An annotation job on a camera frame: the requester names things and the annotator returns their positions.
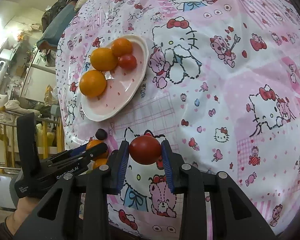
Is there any pink Hello Kitty blanket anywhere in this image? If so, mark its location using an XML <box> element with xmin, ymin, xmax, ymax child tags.
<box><xmin>56</xmin><ymin>0</ymin><xmax>300</xmax><ymax>235</ymax></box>

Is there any yellow wooden chair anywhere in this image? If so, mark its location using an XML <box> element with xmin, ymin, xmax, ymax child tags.
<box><xmin>0</xmin><ymin>106</ymin><xmax>65</xmax><ymax>174</ymax></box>

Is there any large orange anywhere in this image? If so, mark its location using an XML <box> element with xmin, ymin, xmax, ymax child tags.
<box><xmin>90</xmin><ymin>48</ymin><xmax>118</xmax><ymax>72</ymax></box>
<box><xmin>79</xmin><ymin>70</ymin><xmax>107</xmax><ymax>98</ymax></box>

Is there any pink strawberry plate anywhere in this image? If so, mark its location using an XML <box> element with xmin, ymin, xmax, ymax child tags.
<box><xmin>78</xmin><ymin>35</ymin><xmax>149</xmax><ymax>122</ymax></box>

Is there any person's left hand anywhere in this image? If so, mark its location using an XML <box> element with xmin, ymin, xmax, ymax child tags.
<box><xmin>5</xmin><ymin>197</ymin><xmax>40</xmax><ymax>236</ymax></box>

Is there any small mandarin orange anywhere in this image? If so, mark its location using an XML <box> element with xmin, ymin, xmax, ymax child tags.
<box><xmin>86</xmin><ymin>139</ymin><xmax>109</xmax><ymax>161</ymax></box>

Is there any pile of clothes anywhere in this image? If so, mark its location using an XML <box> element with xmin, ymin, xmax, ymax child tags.
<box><xmin>36</xmin><ymin>0</ymin><xmax>88</xmax><ymax>51</ymax></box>

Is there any red cherry tomato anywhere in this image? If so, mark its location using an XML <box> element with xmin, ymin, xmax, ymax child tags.
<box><xmin>129</xmin><ymin>135</ymin><xmax>161</xmax><ymax>165</ymax></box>
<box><xmin>118</xmin><ymin>54</ymin><xmax>137</xmax><ymax>70</ymax></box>

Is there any dark purple grape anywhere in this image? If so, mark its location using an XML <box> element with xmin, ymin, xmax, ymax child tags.
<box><xmin>95</xmin><ymin>128</ymin><xmax>108</xmax><ymax>140</ymax></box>

